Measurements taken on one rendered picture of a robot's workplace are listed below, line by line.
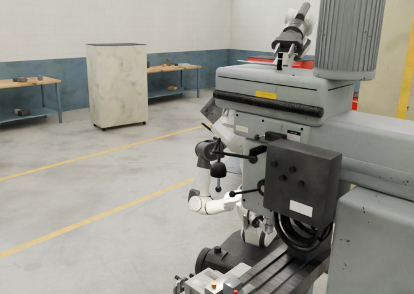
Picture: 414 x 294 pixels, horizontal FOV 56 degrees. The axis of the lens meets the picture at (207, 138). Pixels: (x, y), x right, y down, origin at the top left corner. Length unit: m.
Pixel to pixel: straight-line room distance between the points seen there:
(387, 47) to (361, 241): 2.10
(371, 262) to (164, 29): 10.24
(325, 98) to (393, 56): 1.87
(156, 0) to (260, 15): 3.35
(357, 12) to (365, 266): 0.76
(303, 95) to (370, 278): 0.60
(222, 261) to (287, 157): 1.57
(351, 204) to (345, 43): 0.49
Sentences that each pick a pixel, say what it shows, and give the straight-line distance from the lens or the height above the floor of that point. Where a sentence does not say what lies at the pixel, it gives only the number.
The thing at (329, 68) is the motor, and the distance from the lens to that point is 1.33.
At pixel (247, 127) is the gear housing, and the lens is 1.49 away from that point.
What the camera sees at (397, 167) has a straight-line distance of 1.28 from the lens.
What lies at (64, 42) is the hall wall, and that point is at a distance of 9.44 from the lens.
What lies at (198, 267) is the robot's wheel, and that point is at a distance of 2.67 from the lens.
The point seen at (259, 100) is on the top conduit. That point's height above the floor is 1.80.
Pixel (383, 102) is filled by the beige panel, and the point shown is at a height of 1.51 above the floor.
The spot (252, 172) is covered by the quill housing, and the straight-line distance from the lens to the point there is 1.56.
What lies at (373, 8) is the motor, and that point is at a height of 2.11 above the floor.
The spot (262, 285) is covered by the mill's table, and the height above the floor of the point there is 0.91.
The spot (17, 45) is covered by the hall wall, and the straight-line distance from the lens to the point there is 8.99.
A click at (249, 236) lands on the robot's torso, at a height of 0.70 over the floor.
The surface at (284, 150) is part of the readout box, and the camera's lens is 1.12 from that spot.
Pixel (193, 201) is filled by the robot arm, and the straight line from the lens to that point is 2.01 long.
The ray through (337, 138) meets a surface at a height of 1.70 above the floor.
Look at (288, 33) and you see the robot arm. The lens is 1.61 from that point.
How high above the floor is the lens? 2.06
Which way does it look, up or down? 17 degrees down
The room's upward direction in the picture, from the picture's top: 1 degrees clockwise
